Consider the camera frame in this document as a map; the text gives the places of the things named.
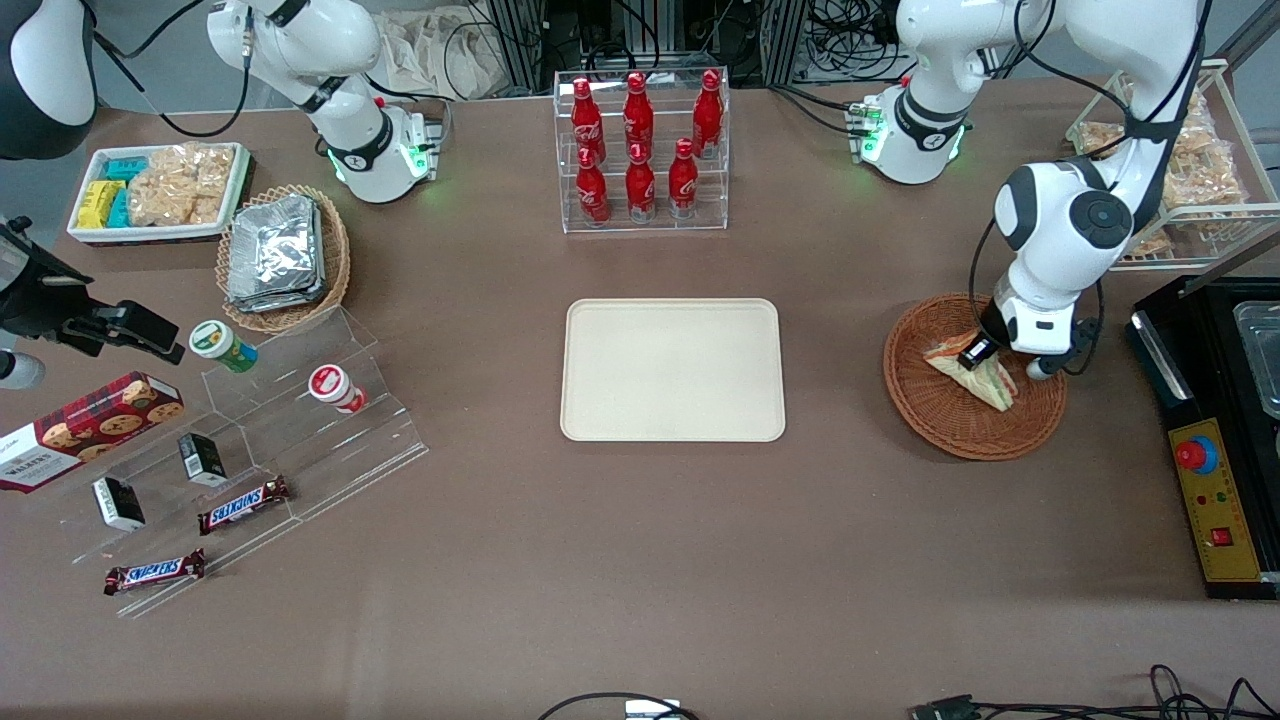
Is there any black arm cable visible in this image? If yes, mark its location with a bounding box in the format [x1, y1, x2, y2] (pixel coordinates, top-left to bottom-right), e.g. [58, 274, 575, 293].
[966, 0, 1216, 381]
[90, 0, 256, 139]

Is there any red cola bottle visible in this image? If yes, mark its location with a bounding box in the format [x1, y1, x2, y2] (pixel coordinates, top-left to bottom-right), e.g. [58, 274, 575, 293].
[625, 142, 657, 223]
[692, 69, 725, 159]
[668, 138, 699, 220]
[623, 71, 655, 161]
[570, 77, 606, 166]
[576, 147, 611, 226]

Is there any triangular sandwich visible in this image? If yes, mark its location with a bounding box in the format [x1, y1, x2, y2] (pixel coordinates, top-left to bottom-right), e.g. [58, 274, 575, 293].
[923, 338, 1019, 413]

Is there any Snickers chocolate bar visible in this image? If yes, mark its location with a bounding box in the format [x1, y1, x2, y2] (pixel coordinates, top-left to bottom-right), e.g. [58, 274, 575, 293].
[103, 548, 207, 597]
[197, 475, 291, 536]

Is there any black machine with yellow panel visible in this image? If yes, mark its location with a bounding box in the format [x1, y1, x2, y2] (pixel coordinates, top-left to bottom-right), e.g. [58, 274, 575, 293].
[1128, 272, 1280, 601]

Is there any black cable bundle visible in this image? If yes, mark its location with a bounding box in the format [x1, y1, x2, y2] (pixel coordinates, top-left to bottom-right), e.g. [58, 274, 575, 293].
[800, 0, 916, 83]

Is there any light tan wicker basket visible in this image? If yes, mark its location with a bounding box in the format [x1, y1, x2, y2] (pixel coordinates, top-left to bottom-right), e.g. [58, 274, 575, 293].
[216, 184, 352, 334]

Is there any red strawberry yogurt cup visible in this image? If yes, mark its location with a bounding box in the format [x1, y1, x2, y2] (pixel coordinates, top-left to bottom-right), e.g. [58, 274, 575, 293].
[308, 364, 367, 414]

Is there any clear acrylic bottle rack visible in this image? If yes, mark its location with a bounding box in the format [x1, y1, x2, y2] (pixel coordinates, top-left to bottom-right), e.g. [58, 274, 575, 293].
[553, 68, 731, 234]

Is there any red tartan cookie box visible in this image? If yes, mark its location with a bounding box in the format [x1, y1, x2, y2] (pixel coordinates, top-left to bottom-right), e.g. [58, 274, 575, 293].
[0, 371, 185, 494]

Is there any black cable with connector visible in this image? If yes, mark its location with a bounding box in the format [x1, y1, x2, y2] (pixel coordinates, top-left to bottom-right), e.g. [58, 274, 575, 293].
[910, 663, 1280, 720]

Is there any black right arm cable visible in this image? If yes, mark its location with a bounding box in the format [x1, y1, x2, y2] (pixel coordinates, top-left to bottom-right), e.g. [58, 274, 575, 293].
[90, 0, 256, 139]

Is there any white rectangular bin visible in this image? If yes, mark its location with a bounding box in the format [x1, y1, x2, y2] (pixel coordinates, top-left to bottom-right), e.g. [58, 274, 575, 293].
[67, 143, 251, 246]

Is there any green yogurt cup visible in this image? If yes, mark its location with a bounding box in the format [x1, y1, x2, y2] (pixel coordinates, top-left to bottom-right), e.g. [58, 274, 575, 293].
[189, 320, 259, 374]

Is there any beige cloth bag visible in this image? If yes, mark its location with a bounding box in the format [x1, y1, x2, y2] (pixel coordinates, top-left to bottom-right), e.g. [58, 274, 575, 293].
[375, 8, 501, 101]

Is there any clear metal pan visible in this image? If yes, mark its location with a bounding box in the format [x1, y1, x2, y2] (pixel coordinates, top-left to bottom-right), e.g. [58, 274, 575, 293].
[1232, 300, 1280, 419]

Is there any brown round wicker basket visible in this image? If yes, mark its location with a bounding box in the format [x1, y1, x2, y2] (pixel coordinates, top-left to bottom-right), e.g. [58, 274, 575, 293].
[883, 292, 1068, 462]

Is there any clear bag of crackers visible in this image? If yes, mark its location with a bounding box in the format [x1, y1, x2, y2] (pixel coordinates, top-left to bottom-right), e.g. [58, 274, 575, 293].
[128, 143, 236, 228]

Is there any black table cable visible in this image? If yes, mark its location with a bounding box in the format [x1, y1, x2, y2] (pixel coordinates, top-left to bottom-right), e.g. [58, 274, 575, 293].
[538, 690, 701, 720]

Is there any yellow snack pack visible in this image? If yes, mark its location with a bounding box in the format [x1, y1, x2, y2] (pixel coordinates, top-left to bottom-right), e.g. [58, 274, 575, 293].
[77, 180, 126, 230]

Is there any cream plastic tray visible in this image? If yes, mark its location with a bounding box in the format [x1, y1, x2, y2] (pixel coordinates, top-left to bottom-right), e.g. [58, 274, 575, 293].
[560, 298, 787, 443]

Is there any foil-wrapped pack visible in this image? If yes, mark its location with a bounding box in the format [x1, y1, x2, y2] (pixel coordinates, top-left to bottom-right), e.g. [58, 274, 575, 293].
[226, 194, 327, 313]

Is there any white wire rack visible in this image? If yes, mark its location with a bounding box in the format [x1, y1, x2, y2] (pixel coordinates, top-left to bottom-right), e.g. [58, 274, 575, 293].
[1065, 58, 1280, 273]

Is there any aluminium profile bar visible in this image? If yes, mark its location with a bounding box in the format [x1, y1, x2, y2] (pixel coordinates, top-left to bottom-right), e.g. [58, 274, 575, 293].
[1215, 0, 1280, 71]
[1185, 228, 1280, 296]

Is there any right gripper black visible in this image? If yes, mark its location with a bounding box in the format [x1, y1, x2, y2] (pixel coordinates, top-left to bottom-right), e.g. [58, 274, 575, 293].
[0, 220, 187, 364]

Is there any clear acrylic stepped shelf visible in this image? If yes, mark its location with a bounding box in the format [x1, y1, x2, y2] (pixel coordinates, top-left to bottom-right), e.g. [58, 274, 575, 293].
[20, 305, 431, 619]

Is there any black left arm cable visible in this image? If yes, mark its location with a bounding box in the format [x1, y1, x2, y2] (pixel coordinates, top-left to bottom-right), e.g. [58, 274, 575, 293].
[966, 0, 1216, 381]

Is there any small black carton box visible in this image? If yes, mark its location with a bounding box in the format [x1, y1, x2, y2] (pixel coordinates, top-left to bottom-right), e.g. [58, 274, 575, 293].
[178, 432, 228, 488]
[92, 476, 147, 532]

